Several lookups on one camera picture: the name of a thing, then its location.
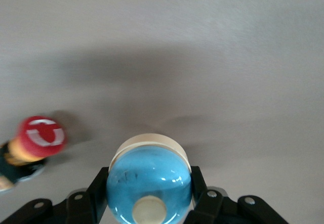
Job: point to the red yellow emergency stop button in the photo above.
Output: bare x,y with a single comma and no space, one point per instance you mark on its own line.
43,135

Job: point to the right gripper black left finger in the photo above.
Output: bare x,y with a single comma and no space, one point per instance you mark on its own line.
83,206

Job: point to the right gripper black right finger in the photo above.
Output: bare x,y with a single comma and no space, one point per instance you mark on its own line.
210,208

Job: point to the blue bell cream button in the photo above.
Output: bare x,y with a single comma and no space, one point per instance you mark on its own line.
149,171

